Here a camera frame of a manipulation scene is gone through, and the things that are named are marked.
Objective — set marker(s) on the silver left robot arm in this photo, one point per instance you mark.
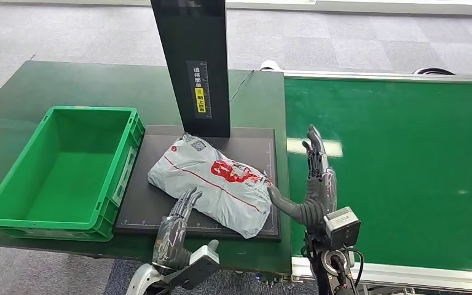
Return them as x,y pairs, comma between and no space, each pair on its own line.
142,281

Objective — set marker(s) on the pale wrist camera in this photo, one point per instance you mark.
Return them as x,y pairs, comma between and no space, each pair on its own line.
342,228
195,266

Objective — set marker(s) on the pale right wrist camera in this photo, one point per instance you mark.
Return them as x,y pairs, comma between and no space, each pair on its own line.
342,228

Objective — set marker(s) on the black scanner base platform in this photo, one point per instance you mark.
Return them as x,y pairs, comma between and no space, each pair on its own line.
146,203

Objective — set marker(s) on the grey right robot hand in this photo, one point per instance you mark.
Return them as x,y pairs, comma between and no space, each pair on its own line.
319,195

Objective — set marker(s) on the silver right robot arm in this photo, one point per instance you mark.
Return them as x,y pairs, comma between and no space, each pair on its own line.
333,268

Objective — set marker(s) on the silver conveyor frame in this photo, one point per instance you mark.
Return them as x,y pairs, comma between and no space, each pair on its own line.
382,76

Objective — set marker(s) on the green plastic crate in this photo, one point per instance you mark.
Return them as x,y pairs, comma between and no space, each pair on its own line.
77,175

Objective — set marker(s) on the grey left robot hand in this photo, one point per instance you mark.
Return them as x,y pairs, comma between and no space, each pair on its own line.
171,244

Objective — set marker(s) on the grey red-print mailer package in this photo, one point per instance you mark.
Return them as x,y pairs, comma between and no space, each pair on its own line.
211,183

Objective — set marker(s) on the green conveyor belt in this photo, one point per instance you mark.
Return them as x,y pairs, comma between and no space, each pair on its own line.
403,142

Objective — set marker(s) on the dark green table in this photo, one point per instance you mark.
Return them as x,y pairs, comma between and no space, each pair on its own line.
57,85

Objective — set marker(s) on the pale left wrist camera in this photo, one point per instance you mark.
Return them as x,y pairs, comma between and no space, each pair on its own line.
195,266

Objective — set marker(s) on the black yellow label sticker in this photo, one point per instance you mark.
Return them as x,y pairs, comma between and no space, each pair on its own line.
198,81

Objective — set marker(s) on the black scanner column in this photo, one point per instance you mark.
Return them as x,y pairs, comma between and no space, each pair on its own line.
183,40

